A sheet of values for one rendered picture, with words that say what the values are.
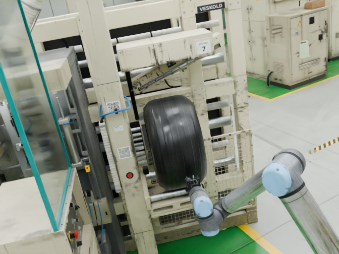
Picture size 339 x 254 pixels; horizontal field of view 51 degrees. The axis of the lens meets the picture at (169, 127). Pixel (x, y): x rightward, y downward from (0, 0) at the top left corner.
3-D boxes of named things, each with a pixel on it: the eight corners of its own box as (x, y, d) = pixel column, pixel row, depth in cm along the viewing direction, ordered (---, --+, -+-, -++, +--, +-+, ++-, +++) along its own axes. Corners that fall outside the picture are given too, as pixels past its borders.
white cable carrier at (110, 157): (116, 193, 224) (98, 124, 206) (116, 188, 229) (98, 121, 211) (123, 191, 225) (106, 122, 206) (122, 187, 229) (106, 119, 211)
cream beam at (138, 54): (121, 73, 222) (116, 50, 216) (120, 65, 245) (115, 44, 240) (215, 55, 227) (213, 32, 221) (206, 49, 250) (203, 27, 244)
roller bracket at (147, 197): (147, 211, 218) (144, 198, 214) (142, 179, 255) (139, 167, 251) (152, 210, 219) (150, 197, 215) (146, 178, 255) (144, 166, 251)
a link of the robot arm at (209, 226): (225, 227, 183) (219, 206, 179) (213, 240, 175) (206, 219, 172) (211, 224, 189) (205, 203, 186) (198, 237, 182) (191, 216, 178)
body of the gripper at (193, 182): (197, 174, 198) (202, 183, 187) (200, 188, 200) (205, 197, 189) (184, 177, 198) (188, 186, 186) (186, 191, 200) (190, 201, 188)
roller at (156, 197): (148, 196, 225) (150, 203, 223) (148, 194, 221) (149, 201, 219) (202, 184, 228) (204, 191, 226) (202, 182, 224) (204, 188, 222)
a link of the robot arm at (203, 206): (198, 221, 172) (192, 203, 170) (192, 209, 184) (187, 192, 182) (216, 214, 173) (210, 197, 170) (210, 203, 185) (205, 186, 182)
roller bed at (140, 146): (122, 170, 262) (114, 133, 250) (122, 161, 275) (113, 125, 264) (149, 164, 263) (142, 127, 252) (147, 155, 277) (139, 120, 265)
